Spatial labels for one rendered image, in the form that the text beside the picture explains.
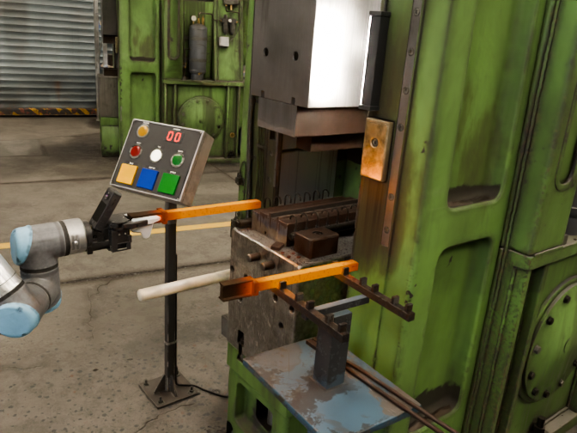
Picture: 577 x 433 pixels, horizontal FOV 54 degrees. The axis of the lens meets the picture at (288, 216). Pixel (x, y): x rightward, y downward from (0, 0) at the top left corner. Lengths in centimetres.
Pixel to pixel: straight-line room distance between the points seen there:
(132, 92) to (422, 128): 533
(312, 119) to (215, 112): 498
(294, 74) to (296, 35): 11
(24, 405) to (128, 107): 442
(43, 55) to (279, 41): 797
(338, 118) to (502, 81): 50
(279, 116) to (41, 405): 163
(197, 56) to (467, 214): 516
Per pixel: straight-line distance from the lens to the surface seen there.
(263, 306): 188
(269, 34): 182
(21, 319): 141
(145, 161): 222
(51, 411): 267
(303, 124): 173
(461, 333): 207
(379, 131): 162
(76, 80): 967
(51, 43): 960
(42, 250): 149
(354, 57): 176
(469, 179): 181
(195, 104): 663
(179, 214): 163
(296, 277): 149
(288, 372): 159
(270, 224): 187
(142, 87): 665
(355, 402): 151
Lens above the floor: 158
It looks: 18 degrees down
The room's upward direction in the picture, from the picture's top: 5 degrees clockwise
